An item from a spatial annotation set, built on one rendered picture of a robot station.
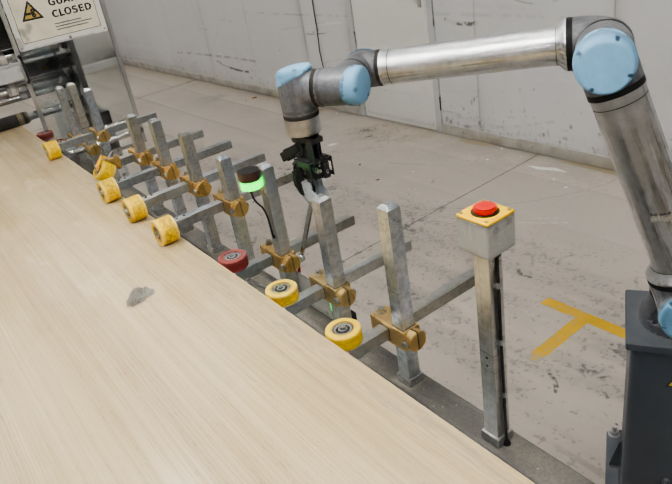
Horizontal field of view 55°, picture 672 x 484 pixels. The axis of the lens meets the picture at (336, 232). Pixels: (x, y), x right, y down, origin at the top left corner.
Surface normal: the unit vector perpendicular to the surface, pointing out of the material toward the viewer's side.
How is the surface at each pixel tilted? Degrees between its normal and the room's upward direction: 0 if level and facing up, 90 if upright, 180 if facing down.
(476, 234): 90
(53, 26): 90
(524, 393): 0
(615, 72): 83
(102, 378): 0
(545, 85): 90
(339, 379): 0
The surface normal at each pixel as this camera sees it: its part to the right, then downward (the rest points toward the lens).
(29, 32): 0.60, 0.29
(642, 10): -0.77, 0.40
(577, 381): -0.15, -0.88
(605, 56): -0.40, 0.36
